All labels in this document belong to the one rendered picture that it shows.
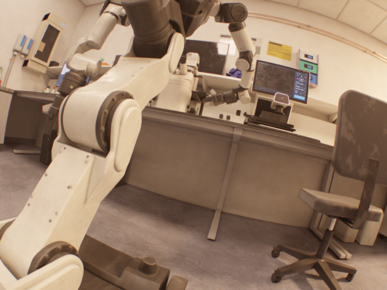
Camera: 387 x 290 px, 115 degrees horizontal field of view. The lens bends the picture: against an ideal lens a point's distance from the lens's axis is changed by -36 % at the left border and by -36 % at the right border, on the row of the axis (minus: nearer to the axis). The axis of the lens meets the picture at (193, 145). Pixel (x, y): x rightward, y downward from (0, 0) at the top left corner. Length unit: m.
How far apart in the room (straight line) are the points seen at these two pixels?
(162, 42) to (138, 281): 0.68
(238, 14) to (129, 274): 1.02
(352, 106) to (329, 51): 1.87
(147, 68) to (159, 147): 1.55
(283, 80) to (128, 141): 1.31
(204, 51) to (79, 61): 1.57
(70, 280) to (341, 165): 0.90
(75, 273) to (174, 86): 1.10
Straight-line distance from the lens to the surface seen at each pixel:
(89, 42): 0.74
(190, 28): 0.79
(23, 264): 0.40
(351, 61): 2.84
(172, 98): 1.21
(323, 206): 0.89
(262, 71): 1.53
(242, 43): 1.01
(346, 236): 2.09
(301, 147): 1.16
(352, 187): 2.38
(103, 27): 0.74
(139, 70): 0.52
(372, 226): 2.19
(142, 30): 0.60
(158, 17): 0.58
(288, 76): 1.56
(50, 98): 1.95
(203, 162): 1.91
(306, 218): 2.17
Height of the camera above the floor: 0.58
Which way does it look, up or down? level
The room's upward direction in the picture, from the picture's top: 13 degrees clockwise
